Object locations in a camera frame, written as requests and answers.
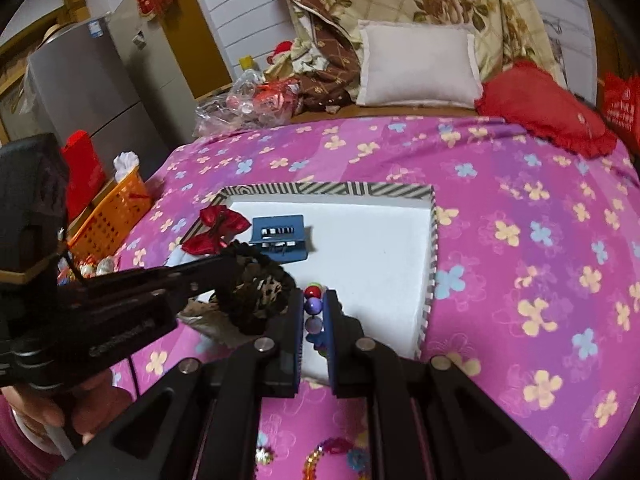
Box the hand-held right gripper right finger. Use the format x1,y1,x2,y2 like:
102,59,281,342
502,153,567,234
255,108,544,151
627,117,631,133
322,289,572,480

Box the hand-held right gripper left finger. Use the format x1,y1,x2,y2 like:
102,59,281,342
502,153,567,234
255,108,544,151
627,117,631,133
50,301,306,480

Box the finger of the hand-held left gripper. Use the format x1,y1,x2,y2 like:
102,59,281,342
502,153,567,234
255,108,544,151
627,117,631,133
74,254,247,294
166,281,222,312

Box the multicolour bead necklace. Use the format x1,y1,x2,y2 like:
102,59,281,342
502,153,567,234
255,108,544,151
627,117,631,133
299,282,354,480

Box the leopard lace bow scrunchie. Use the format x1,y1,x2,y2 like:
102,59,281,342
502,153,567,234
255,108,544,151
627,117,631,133
177,242,299,347

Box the red bow hair clip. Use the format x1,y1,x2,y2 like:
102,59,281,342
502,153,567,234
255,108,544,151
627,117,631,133
180,205,252,256

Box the striped cardboard box tray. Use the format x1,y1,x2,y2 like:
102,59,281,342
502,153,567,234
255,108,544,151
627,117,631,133
164,182,439,387

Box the blue hair claw clip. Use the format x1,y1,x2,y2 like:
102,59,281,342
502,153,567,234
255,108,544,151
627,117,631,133
248,214,314,264

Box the person's left hand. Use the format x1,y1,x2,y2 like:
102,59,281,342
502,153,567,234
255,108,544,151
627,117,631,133
0,367,136,457

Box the orange plastic basket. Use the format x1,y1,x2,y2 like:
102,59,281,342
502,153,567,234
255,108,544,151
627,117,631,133
67,164,154,262

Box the white tissue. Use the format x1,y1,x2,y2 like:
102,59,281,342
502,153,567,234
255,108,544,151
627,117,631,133
112,150,141,182

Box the red paper gift bag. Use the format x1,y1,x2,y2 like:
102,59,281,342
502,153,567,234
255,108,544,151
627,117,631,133
59,130,108,222

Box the pile of clear plastic bags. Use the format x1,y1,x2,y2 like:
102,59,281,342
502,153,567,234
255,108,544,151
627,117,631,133
192,67,302,139

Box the grey refrigerator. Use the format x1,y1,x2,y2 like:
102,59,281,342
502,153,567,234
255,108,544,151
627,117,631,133
24,11,172,182

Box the brown wooden door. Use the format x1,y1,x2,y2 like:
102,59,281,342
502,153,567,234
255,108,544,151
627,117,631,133
169,0,234,102

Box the red santa toy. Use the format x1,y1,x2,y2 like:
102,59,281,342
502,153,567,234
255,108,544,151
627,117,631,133
264,40,297,77

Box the white panelled headboard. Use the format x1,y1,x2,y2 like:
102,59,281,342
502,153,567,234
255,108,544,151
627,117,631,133
192,0,599,102

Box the white pillow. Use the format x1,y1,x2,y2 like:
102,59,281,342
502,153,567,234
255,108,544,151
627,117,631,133
354,19,485,109

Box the red frilled cushion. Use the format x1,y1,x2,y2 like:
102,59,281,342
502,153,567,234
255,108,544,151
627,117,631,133
473,59,619,158

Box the red shopping bag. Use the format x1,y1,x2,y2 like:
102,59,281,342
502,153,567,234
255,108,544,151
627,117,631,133
597,72,640,149

